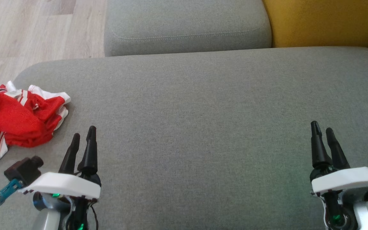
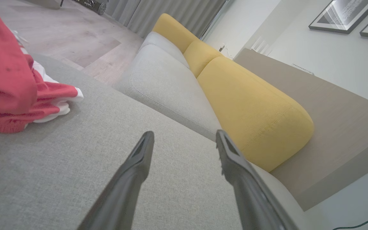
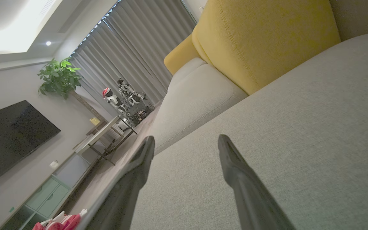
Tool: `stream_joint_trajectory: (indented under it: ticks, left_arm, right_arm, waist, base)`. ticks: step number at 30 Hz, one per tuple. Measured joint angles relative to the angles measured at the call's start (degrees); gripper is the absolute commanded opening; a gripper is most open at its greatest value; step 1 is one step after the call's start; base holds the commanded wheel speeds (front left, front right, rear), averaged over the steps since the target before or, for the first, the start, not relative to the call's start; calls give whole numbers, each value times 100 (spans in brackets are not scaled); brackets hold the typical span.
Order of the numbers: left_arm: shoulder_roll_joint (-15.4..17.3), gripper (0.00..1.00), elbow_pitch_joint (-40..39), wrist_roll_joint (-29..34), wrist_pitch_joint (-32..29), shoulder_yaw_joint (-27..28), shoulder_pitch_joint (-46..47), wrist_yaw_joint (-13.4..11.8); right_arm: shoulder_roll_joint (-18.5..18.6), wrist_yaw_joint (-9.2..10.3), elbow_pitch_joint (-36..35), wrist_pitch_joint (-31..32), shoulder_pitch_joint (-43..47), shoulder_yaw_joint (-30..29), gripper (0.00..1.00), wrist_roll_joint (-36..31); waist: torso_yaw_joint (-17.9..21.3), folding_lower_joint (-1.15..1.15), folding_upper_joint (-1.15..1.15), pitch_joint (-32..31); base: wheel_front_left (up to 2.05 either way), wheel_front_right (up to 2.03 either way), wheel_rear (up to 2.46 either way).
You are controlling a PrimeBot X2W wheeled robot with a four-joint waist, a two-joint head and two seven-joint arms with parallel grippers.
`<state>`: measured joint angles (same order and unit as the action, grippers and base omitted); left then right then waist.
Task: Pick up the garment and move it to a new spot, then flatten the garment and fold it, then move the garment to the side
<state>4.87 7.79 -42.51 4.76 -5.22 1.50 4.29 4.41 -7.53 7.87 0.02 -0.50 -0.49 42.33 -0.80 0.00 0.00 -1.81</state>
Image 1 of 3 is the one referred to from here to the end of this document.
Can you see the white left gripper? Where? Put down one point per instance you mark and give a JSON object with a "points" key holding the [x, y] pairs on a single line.
{"points": [[62, 185]]}

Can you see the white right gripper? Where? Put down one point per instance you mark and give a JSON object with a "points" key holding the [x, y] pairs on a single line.
{"points": [[347, 179]]}

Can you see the red basketball jersey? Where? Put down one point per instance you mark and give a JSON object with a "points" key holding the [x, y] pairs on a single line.
{"points": [[21, 134]]}

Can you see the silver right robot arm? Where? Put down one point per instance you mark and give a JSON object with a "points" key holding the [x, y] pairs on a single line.
{"points": [[366, 214]]}

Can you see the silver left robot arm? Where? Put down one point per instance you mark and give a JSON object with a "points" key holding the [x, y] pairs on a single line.
{"points": [[48, 218]]}

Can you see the grey sofa seat cushion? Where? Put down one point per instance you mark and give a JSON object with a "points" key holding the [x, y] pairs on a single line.
{"points": [[203, 127]]}

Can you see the large yellow sofa cushion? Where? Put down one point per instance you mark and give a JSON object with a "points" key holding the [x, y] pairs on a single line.
{"points": [[324, 22]]}

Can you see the grey sofa back cushion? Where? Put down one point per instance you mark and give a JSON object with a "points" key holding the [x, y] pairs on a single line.
{"points": [[187, 25]]}

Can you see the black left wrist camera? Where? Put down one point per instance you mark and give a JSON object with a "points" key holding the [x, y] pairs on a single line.
{"points": [[22, 171]]}

